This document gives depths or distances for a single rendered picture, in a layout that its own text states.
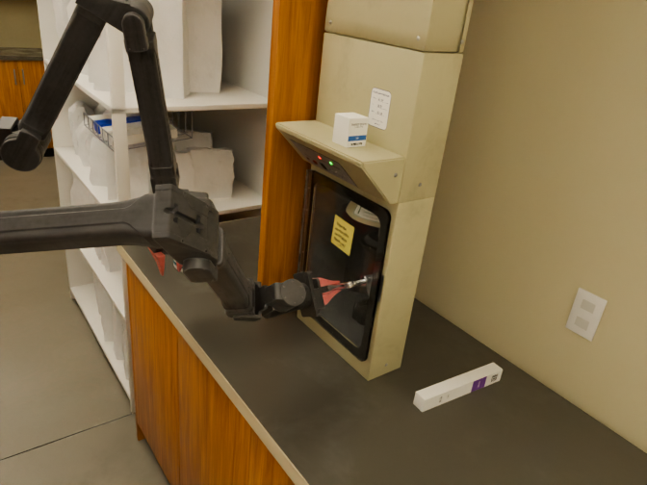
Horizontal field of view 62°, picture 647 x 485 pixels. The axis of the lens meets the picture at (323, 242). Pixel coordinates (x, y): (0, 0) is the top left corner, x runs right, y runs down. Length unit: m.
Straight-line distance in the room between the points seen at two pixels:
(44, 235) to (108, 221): 0.08
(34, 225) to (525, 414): 1.12
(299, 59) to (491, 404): 0.94
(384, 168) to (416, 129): 0.10
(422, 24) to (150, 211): 0.62
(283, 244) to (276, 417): 0.48
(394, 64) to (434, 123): 0.14
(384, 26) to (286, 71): 0.29
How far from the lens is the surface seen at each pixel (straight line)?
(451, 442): 1.28
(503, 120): 1.49
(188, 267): 0.76
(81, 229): 0.75
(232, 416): 1.44
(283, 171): 1.39
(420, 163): 1.14
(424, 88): 1.09
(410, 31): 1.10
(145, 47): 1.14
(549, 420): 1.43
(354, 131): 1.12
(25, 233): 0.79
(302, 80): 1.36
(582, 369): 1.50
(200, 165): 2.35
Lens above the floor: 1.80
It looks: 25 degrees down
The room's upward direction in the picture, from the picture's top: 6 degrees clockwise
